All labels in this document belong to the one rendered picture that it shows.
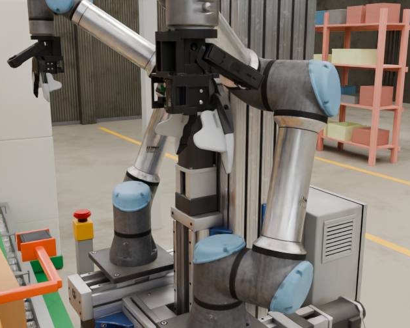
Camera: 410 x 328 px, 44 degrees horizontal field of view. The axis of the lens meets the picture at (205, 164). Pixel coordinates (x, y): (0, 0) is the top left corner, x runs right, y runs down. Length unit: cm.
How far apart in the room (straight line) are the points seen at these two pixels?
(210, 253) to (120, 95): 1023
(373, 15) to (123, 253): 629
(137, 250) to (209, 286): 47
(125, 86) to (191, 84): 1061
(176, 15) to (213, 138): 17
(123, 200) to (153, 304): 32
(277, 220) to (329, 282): 54
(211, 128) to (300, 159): 40
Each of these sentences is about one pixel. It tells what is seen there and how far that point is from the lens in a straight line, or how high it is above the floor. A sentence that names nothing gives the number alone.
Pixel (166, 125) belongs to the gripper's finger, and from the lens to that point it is 80.
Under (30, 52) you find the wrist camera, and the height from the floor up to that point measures 167.
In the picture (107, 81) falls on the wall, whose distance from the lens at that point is 1114.
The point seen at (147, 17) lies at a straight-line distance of 445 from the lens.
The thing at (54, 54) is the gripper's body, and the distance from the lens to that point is 169.
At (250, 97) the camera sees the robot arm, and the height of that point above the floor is 158.
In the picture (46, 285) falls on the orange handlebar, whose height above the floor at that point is 119.
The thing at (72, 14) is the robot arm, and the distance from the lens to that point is 151.
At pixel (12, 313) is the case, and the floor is 96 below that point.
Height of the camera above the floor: 170
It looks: 14 degrees down
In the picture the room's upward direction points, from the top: straight up
